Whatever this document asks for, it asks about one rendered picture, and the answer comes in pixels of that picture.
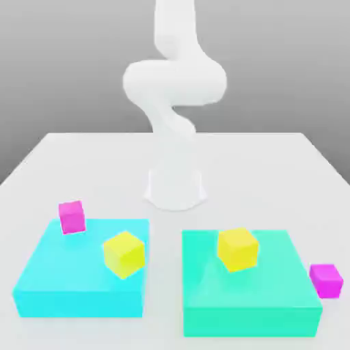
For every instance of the small pink cube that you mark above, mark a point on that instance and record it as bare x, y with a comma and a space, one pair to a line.
72, 218

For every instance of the large turquoise box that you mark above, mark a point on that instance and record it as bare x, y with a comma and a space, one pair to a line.
246, 300

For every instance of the large cyan box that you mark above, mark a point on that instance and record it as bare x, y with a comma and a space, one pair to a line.
68, 276

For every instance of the small lemon yellow cube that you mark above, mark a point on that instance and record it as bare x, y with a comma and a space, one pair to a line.
124, 255

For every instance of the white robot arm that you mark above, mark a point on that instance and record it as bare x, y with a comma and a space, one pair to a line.
175, 79

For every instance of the small magenta cube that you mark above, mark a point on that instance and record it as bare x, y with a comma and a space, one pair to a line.
326, 281

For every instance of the small golden yellow cube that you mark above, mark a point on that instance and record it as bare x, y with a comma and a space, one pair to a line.
238, 250

